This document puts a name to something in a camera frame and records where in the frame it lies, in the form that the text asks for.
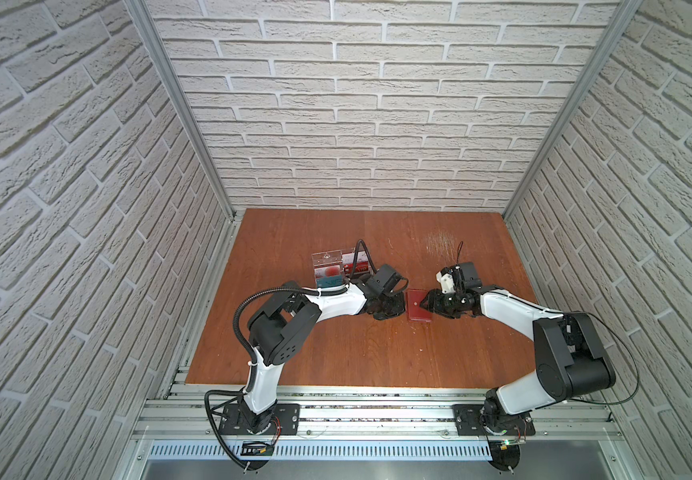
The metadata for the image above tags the red leather card holder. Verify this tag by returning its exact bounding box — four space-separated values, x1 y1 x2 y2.
406 289 433 323

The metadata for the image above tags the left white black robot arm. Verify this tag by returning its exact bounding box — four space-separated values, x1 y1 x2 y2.
232 264 408 434

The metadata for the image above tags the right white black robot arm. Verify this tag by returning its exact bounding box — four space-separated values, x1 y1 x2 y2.
419 262 616 435

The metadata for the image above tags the teal card in organizer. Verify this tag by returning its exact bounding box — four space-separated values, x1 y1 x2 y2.
316 275 344 288

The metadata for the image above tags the white red-dot card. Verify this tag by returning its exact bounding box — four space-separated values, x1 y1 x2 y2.
314 265 343 278

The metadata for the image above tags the clear acrylic card organizer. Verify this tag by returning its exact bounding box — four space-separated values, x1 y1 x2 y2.
311 248 375 288

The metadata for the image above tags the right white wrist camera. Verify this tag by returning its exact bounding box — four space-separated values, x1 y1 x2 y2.
436 271 456 294

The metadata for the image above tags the left black corrugated cable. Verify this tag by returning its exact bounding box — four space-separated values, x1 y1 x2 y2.
203 238 378 472

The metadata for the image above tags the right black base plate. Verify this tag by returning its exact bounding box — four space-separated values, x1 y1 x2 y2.
452 403 536 438

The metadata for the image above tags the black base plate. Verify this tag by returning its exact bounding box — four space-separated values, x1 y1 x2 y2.
219 402 301 436
452 403 536 438

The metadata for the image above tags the aluminium mounting rail frame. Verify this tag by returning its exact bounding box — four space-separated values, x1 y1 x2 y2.
113 374 643 479

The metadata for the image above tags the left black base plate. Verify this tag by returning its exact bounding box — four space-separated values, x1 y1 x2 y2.
219 402 301 436

